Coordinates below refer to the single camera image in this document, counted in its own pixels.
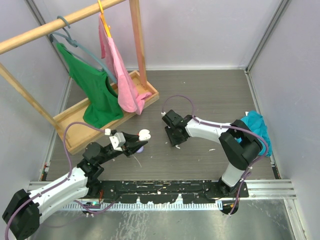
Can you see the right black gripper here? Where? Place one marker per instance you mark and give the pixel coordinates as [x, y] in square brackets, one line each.
[174, 141]

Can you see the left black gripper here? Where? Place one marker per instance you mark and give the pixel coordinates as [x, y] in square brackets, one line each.
[131, 146]

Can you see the white round charging case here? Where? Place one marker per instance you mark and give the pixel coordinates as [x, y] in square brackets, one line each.
[144, 135]

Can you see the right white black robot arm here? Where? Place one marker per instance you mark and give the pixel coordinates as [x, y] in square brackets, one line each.
[241, 146]

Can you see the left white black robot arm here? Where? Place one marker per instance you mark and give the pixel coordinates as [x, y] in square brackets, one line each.
[27, 210]

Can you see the pink cloth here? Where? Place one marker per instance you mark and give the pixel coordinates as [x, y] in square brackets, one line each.
[129, 99]

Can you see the green shirt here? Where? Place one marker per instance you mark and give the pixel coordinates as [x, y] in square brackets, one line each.
[104, 107]

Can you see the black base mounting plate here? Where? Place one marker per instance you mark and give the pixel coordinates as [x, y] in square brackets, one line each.
[167, 191]

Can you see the wooden clothes rack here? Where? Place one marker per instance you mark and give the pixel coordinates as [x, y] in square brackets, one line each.
[78, 136]

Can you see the teal cloth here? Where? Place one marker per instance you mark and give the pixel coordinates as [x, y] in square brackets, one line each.
[257, 125]

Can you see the yellow hanger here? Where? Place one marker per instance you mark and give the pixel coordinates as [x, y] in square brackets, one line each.
[102, 17]

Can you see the blue-grey hanger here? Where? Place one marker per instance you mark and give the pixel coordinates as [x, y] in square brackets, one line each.
[75, 44]

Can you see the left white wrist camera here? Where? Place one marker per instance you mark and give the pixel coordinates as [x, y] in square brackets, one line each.
[117, 141]

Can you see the white slotted cable duct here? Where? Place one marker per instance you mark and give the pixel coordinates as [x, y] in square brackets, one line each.
[178, 205]

